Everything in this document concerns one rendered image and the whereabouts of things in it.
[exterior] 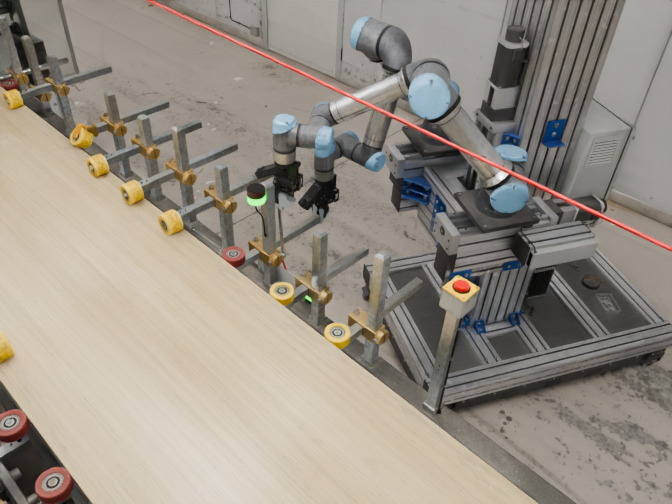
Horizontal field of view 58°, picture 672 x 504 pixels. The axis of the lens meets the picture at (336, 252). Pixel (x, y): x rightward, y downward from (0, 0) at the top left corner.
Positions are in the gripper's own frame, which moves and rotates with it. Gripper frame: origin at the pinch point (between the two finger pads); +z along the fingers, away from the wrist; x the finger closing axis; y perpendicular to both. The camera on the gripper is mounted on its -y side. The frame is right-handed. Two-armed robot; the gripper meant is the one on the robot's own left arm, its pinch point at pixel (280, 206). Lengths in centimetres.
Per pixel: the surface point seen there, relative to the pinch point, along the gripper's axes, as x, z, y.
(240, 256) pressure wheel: -19.6, 10.0, -5.3
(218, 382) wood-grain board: -68, 11, 16
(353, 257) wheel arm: 3.1, 15.4, 27.7
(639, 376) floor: 77, 101, 151
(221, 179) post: -1.9, -5.7, -22.4
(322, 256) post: -18.1, -0.7, 24.8
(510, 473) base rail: -47, 31, 98
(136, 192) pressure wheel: -11, 5, -55
